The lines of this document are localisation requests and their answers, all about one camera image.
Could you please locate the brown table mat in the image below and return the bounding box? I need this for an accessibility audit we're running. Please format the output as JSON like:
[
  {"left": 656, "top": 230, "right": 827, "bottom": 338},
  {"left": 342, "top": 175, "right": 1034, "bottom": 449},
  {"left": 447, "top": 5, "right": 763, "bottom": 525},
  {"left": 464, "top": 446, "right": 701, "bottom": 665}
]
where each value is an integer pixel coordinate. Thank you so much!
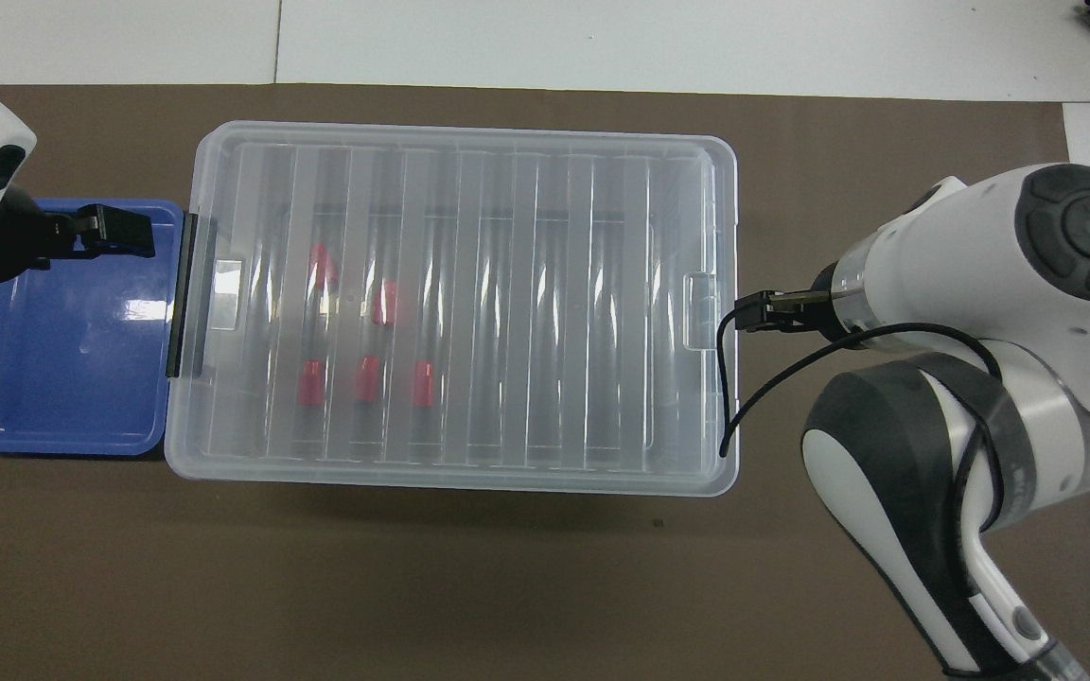
[{"left": 0, "top": 83, "right": 1090, "bottom": 681}]

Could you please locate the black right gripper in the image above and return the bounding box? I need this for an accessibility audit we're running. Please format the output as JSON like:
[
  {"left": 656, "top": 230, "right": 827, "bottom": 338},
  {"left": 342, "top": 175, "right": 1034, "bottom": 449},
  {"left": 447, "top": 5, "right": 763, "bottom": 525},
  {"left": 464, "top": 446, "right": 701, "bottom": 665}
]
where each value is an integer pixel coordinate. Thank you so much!
[{"left": 735, "top": 263, "right": 855, "bottom": 341}]

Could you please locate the clear plastic storage box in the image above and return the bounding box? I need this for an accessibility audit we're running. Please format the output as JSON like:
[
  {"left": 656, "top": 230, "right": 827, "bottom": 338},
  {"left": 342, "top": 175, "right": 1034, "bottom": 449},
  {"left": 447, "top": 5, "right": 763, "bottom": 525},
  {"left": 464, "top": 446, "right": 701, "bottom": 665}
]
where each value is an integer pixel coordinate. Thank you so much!
[{"left": 187, "top": 142, "right": 726, "bottom": 474}]

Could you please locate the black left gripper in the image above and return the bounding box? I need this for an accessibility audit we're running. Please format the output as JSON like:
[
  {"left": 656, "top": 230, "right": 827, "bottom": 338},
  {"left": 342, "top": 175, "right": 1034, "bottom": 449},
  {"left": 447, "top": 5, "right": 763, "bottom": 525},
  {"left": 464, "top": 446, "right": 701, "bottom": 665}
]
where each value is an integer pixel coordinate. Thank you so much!
[{"left": 0, "top": 187, "right": 157, "bottom": 287}]

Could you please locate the clear plastic box lid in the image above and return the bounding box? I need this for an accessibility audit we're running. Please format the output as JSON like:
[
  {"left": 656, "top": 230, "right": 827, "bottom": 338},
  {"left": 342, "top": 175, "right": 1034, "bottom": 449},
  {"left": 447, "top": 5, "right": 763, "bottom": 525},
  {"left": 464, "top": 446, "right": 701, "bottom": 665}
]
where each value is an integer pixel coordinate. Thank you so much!
[{"left": 164, "top": 120, "right": 741, "bottom": 498}]

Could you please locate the blue plastic tray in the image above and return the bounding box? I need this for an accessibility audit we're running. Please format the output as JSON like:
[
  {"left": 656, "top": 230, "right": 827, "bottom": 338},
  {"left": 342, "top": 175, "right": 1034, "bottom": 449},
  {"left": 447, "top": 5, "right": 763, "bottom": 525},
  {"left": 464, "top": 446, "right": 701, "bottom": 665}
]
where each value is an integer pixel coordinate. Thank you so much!
[{"left": 0, "top": 197, "right": 188, "bottom": 458}]

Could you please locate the black box latch handle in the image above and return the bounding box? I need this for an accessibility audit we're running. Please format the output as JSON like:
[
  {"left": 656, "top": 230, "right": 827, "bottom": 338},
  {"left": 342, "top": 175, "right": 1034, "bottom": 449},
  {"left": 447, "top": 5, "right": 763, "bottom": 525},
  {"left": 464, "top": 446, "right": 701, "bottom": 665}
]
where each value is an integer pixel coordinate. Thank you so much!
[{"left": 167, "top": 213, "right": 220, "bottom": 379}]

